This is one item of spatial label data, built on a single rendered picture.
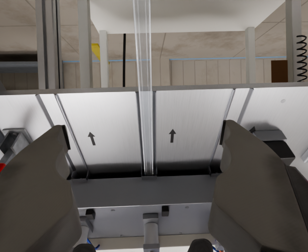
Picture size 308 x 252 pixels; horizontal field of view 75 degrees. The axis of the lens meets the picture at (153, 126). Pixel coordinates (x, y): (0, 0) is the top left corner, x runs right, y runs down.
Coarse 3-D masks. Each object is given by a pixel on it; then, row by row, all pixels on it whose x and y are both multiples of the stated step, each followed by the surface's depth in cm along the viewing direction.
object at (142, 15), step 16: (144, 0) 15; (144, 16) 16; (144, 32) 17; (144, 48) 18; (144, 64) 19; (144, 80) 20; (144, 96) 22; (144, 112) 23; (144, 128) 25; (144, 144) 27; (144, 160) 30
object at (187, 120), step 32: (0, 96) 22; (32, 96) 22; (64, 96) 23; (96, 96) 23; (128, 96) 23; (160, 96) 23; (192, 96) 23; (224, 96) 24; (256, 96) 24; (288, 96) 24; (0, 128) 26; (32, 128) 26; (96, 128) 26; (128, 128) 27; (160, 128) 27; (192, 128) 27; (256, 128) 28; (288, 128) 28; (96, 160) 31; (128, 160) 31; (160, 160) 32; (192, 160) 32
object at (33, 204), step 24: (48, 144) 10; (24, 168) 8; (48, 168) 8; (0, 192) 7; (24, 192) 7; (48, 192) 7; (72, 192) 7; (0, 216) 6; (24, 216) 6; (48, 216) 6; (72, 216) 7; (0, 240) 6; (24, 240) 6; (48, 240) 6; (72, 240) 7
